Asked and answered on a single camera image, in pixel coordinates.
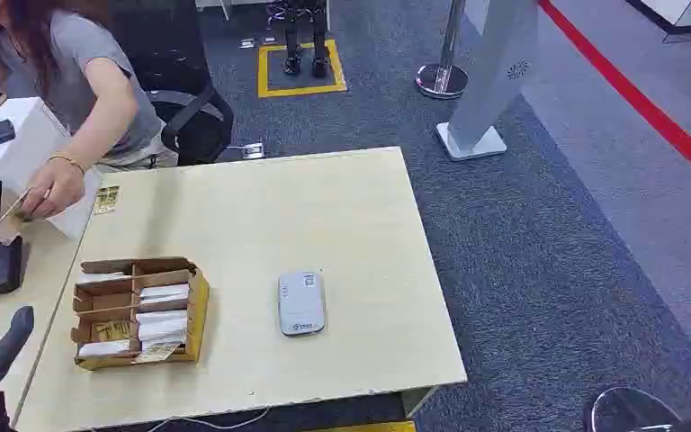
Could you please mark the pale side desk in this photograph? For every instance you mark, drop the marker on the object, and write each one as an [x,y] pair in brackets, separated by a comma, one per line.
[29,286]

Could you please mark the brown card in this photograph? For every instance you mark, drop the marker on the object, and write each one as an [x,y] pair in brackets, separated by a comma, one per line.
[7,223]

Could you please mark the white cabinet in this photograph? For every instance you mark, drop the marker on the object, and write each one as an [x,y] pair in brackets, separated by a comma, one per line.
[688,13]

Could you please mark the person's hand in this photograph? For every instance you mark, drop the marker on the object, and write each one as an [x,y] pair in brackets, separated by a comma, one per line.
[53,189]

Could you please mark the yellow floor tape square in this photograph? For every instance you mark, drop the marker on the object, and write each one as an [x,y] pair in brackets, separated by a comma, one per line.
[301,90]

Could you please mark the wooden card box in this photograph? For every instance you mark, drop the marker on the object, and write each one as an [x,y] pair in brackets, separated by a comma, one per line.
[196,310]

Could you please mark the chrome stanchion base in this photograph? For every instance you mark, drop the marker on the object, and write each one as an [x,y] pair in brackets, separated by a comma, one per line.
[628,412]

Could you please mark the white box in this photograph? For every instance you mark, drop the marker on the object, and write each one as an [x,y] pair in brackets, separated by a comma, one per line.
[29,143]

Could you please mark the yellow sticker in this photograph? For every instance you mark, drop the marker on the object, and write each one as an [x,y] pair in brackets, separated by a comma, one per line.
[107,200]

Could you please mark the person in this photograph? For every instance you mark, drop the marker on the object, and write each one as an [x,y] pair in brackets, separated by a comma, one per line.
[83,65]

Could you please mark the yellow printed card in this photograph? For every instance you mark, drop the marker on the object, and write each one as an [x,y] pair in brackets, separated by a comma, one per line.
[111,331]

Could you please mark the pale wooden desk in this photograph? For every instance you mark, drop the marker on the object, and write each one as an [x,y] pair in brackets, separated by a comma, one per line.
[298,214]

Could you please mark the white card stack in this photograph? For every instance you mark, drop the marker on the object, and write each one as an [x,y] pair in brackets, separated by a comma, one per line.
[162,327]
[104,348]
[164,296]
[102,277]

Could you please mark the silver floor socket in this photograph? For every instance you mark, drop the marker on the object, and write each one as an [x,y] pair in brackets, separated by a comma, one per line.
[252,150]

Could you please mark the red floor tape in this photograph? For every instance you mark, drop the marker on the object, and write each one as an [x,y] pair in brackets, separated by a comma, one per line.
[637,98]

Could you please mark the black robot legs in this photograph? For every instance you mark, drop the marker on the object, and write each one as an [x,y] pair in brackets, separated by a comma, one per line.
[304,36]

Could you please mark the chrome stanchion post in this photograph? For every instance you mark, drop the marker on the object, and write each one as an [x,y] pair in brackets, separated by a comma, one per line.
[442,77]

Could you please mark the black office chair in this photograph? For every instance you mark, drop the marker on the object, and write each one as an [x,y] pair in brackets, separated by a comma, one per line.
[196,119]

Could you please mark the grey kiosk stand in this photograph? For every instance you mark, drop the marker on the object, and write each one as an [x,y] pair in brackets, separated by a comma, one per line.
[488,77]

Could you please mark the pale printed card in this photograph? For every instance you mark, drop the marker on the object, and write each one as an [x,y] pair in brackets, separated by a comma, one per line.
[156,353]

